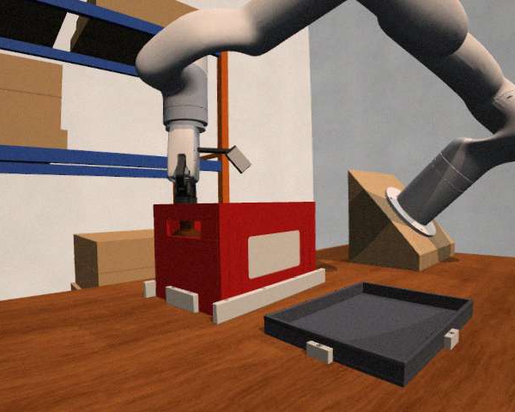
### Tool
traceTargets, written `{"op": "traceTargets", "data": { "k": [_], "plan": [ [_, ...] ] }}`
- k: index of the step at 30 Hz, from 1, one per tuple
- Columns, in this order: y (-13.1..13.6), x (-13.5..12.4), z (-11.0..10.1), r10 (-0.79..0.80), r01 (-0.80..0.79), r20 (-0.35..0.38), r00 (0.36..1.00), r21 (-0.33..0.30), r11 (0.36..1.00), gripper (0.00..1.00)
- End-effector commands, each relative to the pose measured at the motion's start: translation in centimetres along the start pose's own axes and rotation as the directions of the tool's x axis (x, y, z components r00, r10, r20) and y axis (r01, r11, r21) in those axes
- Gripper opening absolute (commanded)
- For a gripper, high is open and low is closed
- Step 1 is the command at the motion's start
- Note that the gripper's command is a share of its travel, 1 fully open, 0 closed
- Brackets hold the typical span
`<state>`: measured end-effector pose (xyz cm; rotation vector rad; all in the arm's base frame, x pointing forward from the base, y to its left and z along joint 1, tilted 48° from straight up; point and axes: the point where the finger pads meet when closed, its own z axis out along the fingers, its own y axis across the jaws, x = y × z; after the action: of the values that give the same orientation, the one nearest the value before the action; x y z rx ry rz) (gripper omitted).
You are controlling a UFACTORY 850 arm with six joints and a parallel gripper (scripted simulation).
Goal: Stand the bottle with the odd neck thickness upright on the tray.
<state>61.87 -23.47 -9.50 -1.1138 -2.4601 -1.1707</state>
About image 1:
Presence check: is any brown bottle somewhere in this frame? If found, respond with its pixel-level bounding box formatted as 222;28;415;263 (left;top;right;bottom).
172;221;201;239

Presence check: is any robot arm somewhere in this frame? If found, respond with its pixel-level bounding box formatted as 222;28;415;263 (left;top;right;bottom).
135;0;515;237

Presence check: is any red crate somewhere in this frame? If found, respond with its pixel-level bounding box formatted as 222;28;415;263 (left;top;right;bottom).
153;202;316;316

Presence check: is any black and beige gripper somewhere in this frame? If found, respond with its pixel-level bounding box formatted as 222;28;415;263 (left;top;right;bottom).
166;123;206;204

